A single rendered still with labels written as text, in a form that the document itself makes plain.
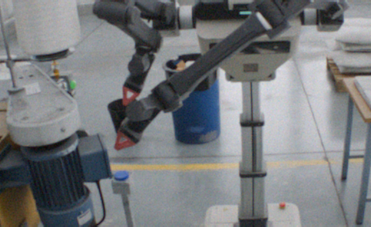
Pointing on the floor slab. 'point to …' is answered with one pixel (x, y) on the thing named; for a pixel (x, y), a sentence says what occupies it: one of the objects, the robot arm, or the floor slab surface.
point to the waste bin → (196, 105)
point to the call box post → (128, 210)
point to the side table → (365, 144)
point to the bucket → (117, 113)
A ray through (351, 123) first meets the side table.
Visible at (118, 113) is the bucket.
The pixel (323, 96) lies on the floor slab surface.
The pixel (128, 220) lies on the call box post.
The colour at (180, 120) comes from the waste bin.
